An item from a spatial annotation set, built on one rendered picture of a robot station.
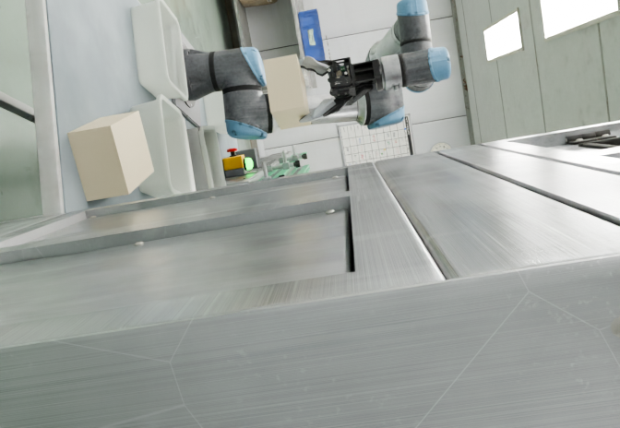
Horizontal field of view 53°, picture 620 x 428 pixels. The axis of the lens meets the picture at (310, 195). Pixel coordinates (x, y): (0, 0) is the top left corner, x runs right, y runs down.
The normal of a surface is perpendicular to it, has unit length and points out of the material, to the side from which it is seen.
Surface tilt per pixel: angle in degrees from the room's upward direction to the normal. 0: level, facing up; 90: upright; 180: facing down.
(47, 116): 90
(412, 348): 90
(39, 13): 90
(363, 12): 90
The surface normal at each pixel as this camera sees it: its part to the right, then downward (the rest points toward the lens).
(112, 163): -0.03, 0.29
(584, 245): -0.17, -0.98
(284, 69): -0.10, -0.14
